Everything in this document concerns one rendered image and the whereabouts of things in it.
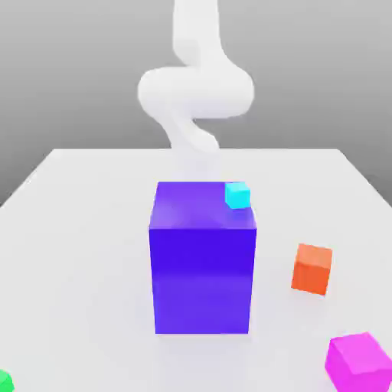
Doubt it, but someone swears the small cyan cube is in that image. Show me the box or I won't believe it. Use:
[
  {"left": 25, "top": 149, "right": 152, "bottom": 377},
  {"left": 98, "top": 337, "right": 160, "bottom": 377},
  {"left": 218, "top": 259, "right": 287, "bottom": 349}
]
[{"left": 224, "top": 181, "right": 252, "bottom": 211}]

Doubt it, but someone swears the small orange cube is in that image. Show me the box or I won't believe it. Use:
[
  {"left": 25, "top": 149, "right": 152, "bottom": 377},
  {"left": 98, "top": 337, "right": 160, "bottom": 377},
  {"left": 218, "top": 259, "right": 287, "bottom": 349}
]
[{"left": 290, "top": 243, "right": 334, "bottom": 297}]

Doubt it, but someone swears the small magenta cube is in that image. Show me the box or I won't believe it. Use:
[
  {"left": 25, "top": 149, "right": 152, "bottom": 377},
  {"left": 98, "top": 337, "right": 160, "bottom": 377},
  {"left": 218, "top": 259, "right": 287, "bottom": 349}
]
[{"left": 324, "top": 332, "right": 392, "bottom": 392}]

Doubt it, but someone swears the small green cube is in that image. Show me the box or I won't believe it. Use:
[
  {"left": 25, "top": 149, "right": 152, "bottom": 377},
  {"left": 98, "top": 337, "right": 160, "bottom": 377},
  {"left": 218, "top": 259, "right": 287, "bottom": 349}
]
[{"left": 0, "top": 369, "right": 15, "bottom": 392}]

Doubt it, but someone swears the large purple box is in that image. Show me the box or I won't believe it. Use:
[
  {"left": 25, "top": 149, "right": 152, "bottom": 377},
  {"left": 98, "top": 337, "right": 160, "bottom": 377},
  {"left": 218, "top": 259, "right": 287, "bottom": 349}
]
[{"left": 148, "top": 181, "right": 257, "bottom": 335}]

